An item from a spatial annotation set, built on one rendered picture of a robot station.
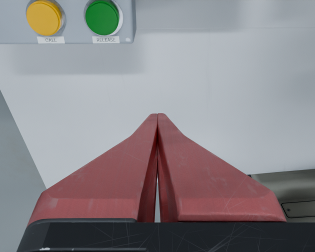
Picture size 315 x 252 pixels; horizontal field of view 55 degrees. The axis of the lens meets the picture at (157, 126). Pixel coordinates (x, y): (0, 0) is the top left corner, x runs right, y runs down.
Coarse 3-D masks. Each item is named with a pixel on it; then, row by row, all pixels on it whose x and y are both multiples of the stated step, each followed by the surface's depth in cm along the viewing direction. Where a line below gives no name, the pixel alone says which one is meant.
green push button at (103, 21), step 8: (96, 0) 35; (104, 0) 35; (88, 8) 35; (96, 8) 35; (104, 8) 35; (112, 8) 35; (88, 16) 36; (96, 16) 36; (104, 16) 36; (112, 16) 36; (88, 24) 36; (96, 24) 36; (104, 24) 36; (112, 24) 36; (96, 32) 37; (104, 32) 37
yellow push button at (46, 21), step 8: (40, 0) 35; (32, 8) 35; (40, 8) 35; (48, 8) 35; (56, 8) 36; (32, 16) 36; (40, 16) 36; (48, 16) 36; (56, 16) 36; (32, 24) 36; (40, 24) 36; (48, 24) 36; (56, 24) 36; (40, 32) 37; (48, 32) 37
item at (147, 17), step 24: (144, 0) 45; (168, 0) 45; (192, 0) 45; (216, 0) 45; (240, 0) 45; (264, 0) 45; (288, 0) 45; (312, 0) 45; (144, 24) 47; (168, 24) 47; (192, 24) 47; (216, 24) 47; (240, 24) 47; (264, 24) 47; (288, 24) 47; (312, 24) 47
